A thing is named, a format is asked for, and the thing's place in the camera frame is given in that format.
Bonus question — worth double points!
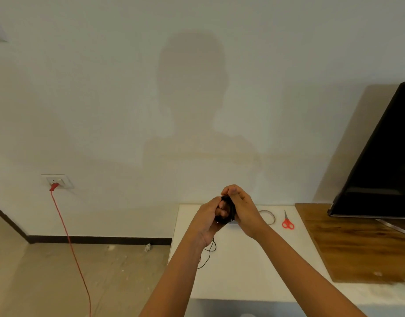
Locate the person's left forearm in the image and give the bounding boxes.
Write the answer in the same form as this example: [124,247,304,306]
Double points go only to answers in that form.
[139,234,210,317]

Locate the white wall socket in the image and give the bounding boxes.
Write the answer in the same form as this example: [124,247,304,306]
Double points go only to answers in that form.
[41,174,75,190]

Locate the black earphones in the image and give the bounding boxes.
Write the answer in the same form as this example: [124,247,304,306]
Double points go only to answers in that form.
[214,194,238,225]

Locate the silver television stand leg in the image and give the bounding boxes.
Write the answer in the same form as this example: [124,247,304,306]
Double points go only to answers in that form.
[375,218,405,237]

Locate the clear tape roll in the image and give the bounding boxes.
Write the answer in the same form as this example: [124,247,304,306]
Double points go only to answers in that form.
[258,209,277,226]

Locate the black earphone cable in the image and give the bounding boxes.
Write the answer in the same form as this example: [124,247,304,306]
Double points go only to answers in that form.
[197,237,217,270]

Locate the person's right hand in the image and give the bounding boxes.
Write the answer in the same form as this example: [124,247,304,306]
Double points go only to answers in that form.
[220,184,271,240]

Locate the person's right forearm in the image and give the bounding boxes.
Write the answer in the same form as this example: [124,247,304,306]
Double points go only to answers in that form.
[252,224,368,317]

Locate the red scissors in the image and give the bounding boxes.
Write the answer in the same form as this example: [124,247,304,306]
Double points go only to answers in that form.
[281,210,295,231]

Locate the red power cable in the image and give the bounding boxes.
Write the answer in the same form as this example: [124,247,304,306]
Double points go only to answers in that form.
[49,183,93,317]

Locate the black television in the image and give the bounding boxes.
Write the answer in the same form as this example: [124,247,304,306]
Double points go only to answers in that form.
[327,81,405,219]

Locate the person's left hand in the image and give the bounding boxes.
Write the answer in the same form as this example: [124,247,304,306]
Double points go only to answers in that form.
[189,196,230,249]

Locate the wooden board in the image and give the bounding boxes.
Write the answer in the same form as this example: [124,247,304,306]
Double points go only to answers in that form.
[294,203,405,284]

